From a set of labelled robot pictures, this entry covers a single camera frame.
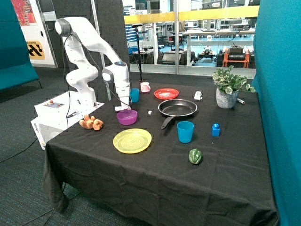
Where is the white small toy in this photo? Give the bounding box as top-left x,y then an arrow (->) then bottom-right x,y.
194,91 -> 203,100

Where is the yellow plastic plate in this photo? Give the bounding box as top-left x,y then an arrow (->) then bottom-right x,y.
113,129 -> 152,154

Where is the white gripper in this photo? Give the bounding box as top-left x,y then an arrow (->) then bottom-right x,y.
116,87 -> 131,106

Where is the red plastic plate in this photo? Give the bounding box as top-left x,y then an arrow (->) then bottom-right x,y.
154,88 -> 179,100

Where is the blue toy block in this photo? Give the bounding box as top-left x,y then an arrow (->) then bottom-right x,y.
211,123 -> 220,137

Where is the purple plastic bowl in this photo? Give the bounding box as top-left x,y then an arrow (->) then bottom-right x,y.
117,110 -> 138,125

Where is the red poster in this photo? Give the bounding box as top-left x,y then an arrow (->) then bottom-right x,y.
11,0 -> 37,26

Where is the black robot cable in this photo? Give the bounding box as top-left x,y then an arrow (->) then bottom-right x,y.
61,32 -> 131,129

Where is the white robot control box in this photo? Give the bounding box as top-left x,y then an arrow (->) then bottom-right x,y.
31,91 -> 103,150

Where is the blue cup front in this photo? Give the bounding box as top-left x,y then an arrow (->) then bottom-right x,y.
177,121 -> 194,143

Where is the black frying pan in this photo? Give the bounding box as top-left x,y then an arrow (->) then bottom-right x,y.
158,98 -> 198,129

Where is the black tablecloth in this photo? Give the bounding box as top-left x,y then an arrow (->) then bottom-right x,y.
43,74 -> 279,226

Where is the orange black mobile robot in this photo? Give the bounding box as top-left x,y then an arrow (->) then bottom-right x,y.
216,46 -> 255,69

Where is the white marker pen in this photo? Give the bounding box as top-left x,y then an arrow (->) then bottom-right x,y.
237,98 -> 245,105

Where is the black tripod stand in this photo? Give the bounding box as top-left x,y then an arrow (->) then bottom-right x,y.
131,23 -> 144,82

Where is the green toy pepper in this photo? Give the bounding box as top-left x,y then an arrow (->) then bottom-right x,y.
189,148 -> 202,164

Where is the pink mug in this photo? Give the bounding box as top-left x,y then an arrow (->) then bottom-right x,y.
140,82 -> 151,93

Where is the potted plant grey pot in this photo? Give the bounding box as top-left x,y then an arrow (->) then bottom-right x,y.
213,65 -> 256,109

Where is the teal sofa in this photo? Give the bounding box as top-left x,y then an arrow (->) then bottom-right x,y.
0,0 -> 39,90

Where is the orange plush toy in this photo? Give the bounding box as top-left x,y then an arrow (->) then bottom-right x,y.
79,114 -> 104,131

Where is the yellow black sign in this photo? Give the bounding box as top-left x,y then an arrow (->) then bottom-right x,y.
26,40 -> 45,60

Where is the teal partition panel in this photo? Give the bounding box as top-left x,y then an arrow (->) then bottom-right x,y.
253,0 -> 301,226

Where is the blue cup near arm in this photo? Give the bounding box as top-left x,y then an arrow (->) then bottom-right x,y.
130,88 -> 140,103

